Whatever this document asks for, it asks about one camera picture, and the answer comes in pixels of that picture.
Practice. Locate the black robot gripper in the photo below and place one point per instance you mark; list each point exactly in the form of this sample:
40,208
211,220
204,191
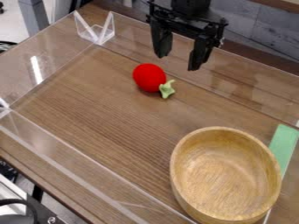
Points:
190,18

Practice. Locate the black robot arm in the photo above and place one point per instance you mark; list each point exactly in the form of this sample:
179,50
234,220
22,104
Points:
188,19

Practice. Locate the red plush fruit green stem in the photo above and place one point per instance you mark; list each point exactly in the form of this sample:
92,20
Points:
150,78

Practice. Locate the green tape strip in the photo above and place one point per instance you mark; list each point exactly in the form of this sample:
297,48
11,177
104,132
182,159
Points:
282,145

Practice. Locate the round wooden bowl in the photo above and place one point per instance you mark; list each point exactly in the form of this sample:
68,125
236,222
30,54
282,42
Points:
226,176

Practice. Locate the black metal table leg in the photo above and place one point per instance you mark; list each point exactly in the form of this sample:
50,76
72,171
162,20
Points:
38,193

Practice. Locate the clear acrylic corner bracket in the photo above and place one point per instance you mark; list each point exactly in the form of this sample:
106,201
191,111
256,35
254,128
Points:
96,34

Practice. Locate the clear acrylic enclosure wall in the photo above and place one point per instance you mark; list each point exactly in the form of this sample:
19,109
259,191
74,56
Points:
92,139

